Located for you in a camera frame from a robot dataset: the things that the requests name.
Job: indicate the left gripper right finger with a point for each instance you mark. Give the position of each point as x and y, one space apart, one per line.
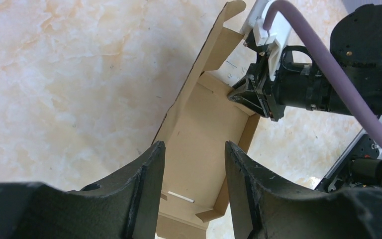
264 205

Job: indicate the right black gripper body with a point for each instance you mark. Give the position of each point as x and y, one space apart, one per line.
298 85

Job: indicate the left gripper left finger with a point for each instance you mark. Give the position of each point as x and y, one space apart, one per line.
122 205

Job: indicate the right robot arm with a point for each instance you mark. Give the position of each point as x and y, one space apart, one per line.
356 45

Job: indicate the brown cardboard box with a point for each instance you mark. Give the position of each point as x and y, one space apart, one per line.
195 130

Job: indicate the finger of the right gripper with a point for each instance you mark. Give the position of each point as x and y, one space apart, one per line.
246 93

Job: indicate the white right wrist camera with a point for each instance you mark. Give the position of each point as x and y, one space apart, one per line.
268 29

